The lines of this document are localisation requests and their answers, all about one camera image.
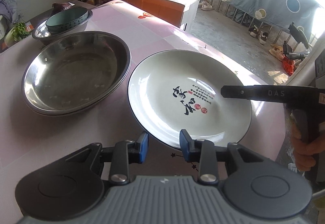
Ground white ceramic calligraphy plate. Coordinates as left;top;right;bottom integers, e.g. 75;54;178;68
128;50;252;148

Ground large stainless steel plate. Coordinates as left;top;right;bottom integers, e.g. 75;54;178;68
21;31;131;116

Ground teal ceramic bowl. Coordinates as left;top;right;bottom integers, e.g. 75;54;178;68
46;7;89;34

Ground small stainless steel bowl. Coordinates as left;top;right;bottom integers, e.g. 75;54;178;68
32;7;93;45

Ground person's right hand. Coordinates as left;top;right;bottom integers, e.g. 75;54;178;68
291;121;324;172

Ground pair of sneakers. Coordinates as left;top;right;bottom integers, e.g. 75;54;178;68
248;26;268;45

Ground pink patterned tablecloth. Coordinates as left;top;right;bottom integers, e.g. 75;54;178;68
1;0;285;223

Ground large orange cardboard box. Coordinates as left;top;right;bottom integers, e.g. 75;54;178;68
123;0;200;32

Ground Philips printed flat box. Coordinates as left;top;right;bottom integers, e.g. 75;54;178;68
1;0;95;53

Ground green lettuce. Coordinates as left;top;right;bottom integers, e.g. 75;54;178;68
4;22;30;47

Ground purple crumpled clothes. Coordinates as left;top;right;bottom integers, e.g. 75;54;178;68
0;0;19;24

